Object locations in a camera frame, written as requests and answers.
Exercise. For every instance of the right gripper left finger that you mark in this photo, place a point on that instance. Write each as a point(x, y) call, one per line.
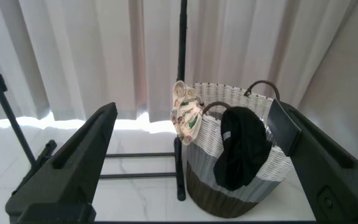
point(64, 174)

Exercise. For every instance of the black clothes rack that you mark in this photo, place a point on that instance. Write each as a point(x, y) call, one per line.
point(182, 46)

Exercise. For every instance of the black garment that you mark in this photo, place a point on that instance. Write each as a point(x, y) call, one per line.
point(244, 146)

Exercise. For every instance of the cream printed garment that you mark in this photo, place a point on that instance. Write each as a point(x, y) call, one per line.
point(185, 118)

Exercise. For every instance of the white laundry basket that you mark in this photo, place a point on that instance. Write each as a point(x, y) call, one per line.
point(202, 161)

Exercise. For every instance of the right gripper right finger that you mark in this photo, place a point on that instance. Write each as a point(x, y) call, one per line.
point(328, 161)

